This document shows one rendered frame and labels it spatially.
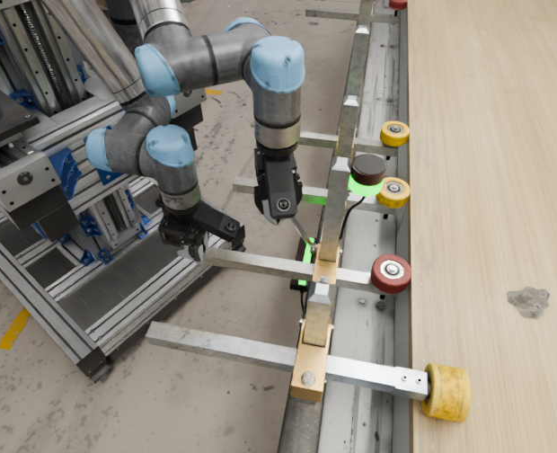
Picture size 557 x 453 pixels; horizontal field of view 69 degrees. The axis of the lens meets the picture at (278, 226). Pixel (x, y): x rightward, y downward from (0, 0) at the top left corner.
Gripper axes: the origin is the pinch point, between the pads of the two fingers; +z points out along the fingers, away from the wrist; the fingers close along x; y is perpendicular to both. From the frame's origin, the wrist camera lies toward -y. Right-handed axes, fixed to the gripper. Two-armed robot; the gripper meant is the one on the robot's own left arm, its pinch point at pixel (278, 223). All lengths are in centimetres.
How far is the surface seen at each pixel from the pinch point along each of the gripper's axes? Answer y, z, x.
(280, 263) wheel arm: -1.4, 12.4, -0.6
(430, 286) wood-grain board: -14.3, 7.8, -29.1
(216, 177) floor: 125, 103, 16
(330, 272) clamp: -6.1, 11.2, -10.6
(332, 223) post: -2.4, -1.0, -10.7
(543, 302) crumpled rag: -22, 6, -48
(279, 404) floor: -7, 98, -1
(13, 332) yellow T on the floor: 40, 101, 107
